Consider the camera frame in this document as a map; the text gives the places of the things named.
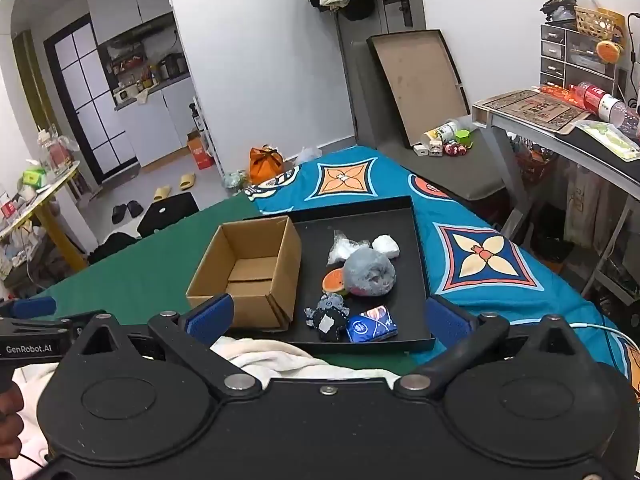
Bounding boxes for blue tissue pack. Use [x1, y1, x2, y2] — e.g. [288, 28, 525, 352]
[346, 306, 399, 344]

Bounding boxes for grey desk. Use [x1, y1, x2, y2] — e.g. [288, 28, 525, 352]
[472, 105, 640, 301]

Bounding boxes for orange bag black ribbon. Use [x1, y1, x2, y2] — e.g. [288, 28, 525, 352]
[248, 145, 284, 186]

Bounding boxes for black desk mat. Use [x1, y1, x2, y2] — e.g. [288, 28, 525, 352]
[560, 125, 640, 183]

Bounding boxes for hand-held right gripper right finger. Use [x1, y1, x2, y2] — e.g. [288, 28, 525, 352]
[394, 296, 583, 401]

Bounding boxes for burger plush toy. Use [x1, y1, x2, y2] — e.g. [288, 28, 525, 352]
[321, 267, 351, 297]

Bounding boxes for white kitchen cabinet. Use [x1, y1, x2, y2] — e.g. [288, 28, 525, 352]
[85, 0, 175, 46]
[114, 76, 203, 168]

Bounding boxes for white upper kitchen cabinet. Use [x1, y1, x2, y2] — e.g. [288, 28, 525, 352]
[85, 0, 175, 46]

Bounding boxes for orange basket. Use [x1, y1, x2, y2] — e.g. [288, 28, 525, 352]
[515, 150, 556, 191]

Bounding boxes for clear plastic bag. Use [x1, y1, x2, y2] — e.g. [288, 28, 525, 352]
[327, 230, 372, 266]

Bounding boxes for orange carton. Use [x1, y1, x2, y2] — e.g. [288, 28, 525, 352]
[187, 130, 215, 170]

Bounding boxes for clear jar red contents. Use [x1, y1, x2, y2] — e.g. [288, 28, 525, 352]
[42, 132, 76, 173]

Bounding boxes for black framed glass door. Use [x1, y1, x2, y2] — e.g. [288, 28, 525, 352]
[44, 14, 141, 183]

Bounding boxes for clear bag of greens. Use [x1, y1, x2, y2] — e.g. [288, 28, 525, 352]
[222, 170, 248, 196]

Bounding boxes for grey door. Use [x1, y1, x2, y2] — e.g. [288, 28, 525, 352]
[332, 0, 428, 146]

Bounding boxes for dark dried bouquet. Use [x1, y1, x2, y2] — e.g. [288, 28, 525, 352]
[540, 0, 578, 23]

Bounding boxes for orange round plush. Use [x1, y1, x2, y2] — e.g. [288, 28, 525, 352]
[595, 40, 623, 63]

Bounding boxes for person's left hand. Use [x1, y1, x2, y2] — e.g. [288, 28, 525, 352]
[0, 381, 25, 461]

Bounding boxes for wicker basket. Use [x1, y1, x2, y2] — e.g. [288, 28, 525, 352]
[574, 6, 626, 38]

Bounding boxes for grey drawer organizer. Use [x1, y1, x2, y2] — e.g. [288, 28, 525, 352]
[539, 22, 628, 96]

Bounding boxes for white narrow rack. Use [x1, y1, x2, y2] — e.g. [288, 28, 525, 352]
[192, 95, 226, 181]

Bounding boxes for brown printed board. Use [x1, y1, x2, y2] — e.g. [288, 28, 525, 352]
[472, 87, 598, 135]

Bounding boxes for yellow curtain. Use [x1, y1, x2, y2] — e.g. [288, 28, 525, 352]
[11, 30, 61, 136]

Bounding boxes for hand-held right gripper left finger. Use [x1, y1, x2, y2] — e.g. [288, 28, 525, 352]
[75, 293, 263, 401]

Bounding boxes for white lower kitchen cabinet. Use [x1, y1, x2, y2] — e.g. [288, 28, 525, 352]
[114, 76, 203, 168]

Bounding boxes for white cable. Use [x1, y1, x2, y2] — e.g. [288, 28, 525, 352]
[575, 322, 640, 356]

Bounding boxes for black shallow tray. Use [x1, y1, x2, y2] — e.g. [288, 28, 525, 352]
[245, 195, 437, 356]

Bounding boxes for green bed sheet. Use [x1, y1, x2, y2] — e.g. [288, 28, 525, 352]
[30, 191, 436, 377]

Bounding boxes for black stool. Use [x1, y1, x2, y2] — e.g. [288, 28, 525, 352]
[136, 191, 201, 238]

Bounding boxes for white and green cup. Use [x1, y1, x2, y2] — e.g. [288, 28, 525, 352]
[421, 121, 461, 147]

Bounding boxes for beige tote bag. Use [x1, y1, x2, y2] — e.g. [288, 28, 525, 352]
[565, 165, 626, 251]

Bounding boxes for dark clothing pile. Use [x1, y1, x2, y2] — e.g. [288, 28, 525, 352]
[87, 231, 138, 263]

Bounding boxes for green and white packet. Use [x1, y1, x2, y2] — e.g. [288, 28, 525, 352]
[575, 120, 640, 161]

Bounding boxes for large plastic bottle red label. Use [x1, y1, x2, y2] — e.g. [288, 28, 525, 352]
[575, 81, 640, 131]

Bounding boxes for white cloth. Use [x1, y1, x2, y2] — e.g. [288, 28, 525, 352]
[371, 234, 401, 259]

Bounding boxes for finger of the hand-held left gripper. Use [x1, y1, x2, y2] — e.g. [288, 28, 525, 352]
[0, 296, 88, 335]

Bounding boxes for teal patterned blanket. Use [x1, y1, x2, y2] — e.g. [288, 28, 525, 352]
[245, 146, 640, 401]

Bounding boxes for white fleece garment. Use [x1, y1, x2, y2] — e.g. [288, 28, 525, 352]
[10, 335, 401, 480]

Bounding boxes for round table yellow legs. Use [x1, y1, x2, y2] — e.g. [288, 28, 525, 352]
[0, 160, 91, 273]

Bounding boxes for grey fluffy plush toy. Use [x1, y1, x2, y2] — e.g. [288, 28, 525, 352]
[342, 247, 397, 298]

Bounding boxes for brown cardboard box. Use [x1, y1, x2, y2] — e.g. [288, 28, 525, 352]
[186, 215, 302, 333]

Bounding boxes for black framed brown board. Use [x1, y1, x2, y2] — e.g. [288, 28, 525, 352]
[367, 29, 471, 147]

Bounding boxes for red packet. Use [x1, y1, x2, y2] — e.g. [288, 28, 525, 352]
[539, 85, 583, 106]

